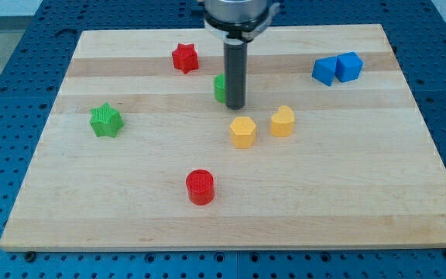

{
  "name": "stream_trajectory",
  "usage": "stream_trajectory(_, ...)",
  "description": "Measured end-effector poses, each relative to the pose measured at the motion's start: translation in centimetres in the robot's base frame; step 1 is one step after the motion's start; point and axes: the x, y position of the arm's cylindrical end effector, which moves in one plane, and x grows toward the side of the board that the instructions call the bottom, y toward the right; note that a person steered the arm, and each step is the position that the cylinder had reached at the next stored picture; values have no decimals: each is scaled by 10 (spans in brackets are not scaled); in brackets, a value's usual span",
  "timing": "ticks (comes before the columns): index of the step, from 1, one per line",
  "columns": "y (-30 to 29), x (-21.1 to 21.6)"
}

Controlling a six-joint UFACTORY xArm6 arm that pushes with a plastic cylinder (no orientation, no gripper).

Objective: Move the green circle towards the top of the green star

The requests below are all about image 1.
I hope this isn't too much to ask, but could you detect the blue cube block right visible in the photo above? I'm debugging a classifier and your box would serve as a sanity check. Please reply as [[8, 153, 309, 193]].
[[335, 52, 363, 82]]

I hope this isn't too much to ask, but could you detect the blue cube block left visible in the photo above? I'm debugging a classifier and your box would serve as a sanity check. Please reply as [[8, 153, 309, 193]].
[[311, 57, 337, 86]]

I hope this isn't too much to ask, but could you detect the yellow heart block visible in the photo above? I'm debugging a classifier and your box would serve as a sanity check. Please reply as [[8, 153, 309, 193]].
[[270, 105, 295, 137]]

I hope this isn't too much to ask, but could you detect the blue cube block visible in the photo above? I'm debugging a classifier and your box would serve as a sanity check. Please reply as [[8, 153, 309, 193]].
[[311, 57, 337, 86], [335, 52, 363, 82]]

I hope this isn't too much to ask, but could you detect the yellow hexagon block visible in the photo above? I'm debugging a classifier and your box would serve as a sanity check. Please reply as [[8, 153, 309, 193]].
[[229, 116, 256, 149]]

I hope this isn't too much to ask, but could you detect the green cylinder block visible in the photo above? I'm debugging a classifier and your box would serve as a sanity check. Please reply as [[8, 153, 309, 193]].
[[213, 74, 226, 103]]

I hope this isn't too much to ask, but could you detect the light wooden board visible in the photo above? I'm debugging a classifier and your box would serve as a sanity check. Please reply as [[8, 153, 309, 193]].
[[0, 24, 446, 252]]

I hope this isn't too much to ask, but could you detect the red star block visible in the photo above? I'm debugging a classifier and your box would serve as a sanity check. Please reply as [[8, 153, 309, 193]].
[[172, 43, 199, 74]]

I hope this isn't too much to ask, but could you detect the green star block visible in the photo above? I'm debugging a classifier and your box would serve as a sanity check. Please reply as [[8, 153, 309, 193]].
[[89, 102, 124, 138]]

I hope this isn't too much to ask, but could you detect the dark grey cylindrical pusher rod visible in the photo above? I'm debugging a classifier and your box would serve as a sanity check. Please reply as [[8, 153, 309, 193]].
[[224, 43, 247, 110]]

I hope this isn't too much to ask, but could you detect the red cylinder block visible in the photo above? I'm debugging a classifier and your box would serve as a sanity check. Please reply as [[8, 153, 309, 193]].
[[186, 169, 215, 205]]

